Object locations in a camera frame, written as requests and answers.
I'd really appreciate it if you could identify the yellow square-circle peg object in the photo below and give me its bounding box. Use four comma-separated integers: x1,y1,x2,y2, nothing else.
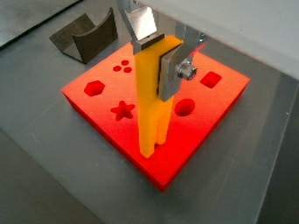
135,35,182,158

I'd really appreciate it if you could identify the black curved regrasp stand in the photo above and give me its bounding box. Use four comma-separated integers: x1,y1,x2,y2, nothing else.
50,8,118,64

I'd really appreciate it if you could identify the red fixture block with holes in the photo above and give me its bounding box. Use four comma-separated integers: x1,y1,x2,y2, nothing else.
62,42,250,190

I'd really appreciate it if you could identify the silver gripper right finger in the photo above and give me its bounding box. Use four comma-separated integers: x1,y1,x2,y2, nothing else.
158,24,207,102

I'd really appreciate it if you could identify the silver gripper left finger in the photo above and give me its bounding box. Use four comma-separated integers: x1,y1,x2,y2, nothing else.
117,0,165,54

